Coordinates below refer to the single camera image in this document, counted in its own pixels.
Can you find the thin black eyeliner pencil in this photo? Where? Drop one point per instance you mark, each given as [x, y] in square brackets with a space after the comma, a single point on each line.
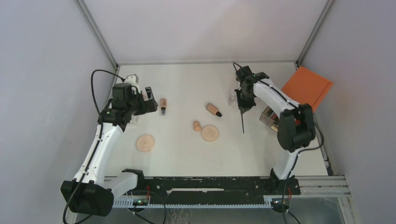
[242, 123]

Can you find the round powder puff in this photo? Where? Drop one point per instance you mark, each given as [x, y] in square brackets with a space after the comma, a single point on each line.
[210, 133]
[145, 143]

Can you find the orange clear drawer organizer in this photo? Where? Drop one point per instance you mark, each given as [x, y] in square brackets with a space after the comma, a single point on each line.
[304, 87]

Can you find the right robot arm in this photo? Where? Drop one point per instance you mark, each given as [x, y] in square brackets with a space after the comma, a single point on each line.
[295, 130]

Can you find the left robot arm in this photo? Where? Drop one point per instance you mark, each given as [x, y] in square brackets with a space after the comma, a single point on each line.
[88, 193]

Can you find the beige makeup sponge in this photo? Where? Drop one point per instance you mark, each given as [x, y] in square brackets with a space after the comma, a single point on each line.
[196, 126]

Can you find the clear small bottle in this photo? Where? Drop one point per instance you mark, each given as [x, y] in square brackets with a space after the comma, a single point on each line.
[232, 100]

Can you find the white barcode packet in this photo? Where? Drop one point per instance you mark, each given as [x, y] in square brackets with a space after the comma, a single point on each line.
[134, 121]

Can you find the beige foundation tube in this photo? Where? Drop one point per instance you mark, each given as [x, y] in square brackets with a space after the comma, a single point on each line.
[213, 110]

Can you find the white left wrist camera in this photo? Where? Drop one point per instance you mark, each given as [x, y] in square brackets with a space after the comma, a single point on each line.
[133, 80]

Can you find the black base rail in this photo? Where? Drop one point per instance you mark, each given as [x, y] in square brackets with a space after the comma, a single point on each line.
[245, 190]

